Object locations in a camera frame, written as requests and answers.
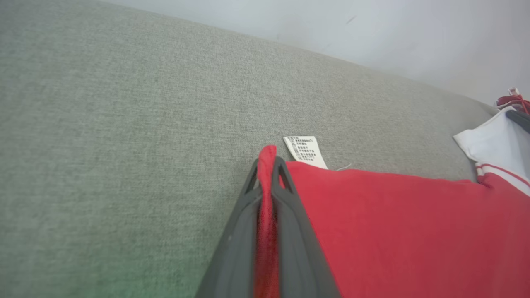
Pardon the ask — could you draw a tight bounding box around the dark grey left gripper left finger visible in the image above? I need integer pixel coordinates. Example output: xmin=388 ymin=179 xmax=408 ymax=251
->
xmin=195 ymin=159 xmax=261 ymax=298

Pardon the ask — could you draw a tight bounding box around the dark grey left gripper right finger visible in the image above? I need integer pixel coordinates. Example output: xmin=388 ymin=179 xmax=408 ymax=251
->
xmin=271 ymin=156 xmax=342 ymax=298

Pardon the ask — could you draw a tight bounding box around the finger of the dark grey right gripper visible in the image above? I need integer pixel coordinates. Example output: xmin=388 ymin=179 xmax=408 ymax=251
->
xmin=505 ymin=109 xmax=530 ymax=134

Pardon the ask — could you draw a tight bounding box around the red garment with white band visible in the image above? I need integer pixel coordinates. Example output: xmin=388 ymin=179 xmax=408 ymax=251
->
xmin=495 ymin=87 xmax=530 ymax=115

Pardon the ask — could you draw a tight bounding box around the red jersey with white sleeves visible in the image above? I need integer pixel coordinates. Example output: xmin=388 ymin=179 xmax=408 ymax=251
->
xmin=253 ymin=106 xmax=530 ymax=298

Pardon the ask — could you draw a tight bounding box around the grey fabric sofa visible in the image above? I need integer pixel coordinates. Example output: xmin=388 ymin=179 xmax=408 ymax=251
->
xmin=0 ymin=0 xmax=530 ymax=298

